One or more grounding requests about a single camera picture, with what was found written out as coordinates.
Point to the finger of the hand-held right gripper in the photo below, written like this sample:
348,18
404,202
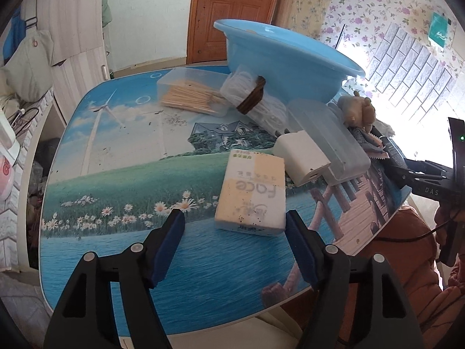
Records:
407,181
432,167

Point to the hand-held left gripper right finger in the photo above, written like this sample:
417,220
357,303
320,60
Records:
299,247

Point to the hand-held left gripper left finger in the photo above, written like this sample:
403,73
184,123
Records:
169,247

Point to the black packet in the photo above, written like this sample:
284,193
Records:
394,152

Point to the small printed sachet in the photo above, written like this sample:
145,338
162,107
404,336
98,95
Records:
367,140

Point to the white yellow tissue pack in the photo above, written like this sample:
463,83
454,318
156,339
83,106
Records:
247,196

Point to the tan plush toy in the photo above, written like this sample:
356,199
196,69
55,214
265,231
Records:
358,111

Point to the white charger plug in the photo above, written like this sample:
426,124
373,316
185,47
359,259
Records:
298,156

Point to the clear plastic lidded box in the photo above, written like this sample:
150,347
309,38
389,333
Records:
327,134

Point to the clear box of toothpicks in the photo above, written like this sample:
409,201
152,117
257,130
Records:
189,94

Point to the light blue plastic basin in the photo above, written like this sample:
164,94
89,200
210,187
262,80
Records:
283,61

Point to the landscape printed desktop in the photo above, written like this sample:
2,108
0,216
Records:
145,174

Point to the orange jacket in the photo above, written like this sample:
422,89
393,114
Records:
410,261

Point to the pink bottle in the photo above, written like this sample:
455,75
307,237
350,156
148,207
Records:
5,178

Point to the white electric kettle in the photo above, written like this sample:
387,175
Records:
9,141

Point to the grey cloth bag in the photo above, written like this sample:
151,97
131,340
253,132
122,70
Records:
29,65

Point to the brown wooden door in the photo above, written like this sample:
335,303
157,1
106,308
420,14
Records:
232,7

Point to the green wall bag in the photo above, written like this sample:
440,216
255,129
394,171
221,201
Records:
441,29

